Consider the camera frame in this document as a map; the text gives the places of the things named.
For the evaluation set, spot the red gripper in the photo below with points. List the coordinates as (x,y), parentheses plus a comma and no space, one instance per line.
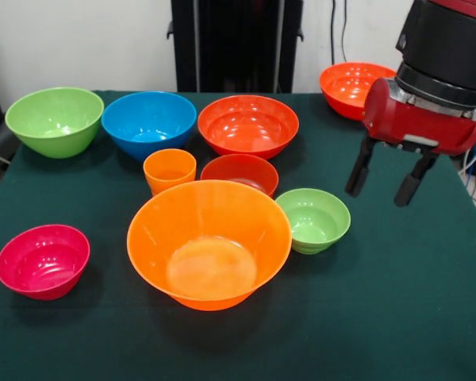
(420,127)

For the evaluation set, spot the small green bowl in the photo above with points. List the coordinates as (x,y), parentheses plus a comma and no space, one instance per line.
(315,222)

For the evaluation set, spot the large red bowl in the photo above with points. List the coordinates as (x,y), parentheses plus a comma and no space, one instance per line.
(246,125)
(345,89)

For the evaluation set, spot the large orange bowl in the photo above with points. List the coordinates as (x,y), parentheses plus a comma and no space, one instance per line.
(210,238)

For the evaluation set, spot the blue bowl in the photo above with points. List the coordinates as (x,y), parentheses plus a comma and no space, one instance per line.
(148,119)

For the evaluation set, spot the large green bowl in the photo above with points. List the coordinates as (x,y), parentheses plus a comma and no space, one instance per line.
(53,119)

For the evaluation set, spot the pink bowl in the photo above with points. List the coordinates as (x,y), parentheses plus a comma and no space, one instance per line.
(41,262)

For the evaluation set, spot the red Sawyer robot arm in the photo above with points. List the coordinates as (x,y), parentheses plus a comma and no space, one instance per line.
(444,47)

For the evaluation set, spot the small red bowl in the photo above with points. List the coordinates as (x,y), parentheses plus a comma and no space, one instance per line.
(242,168)

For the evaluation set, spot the orange cup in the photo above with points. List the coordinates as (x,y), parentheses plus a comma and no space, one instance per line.
(168,168)

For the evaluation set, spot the dark green table cloth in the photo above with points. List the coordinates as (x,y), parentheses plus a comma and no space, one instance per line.
(222,341)

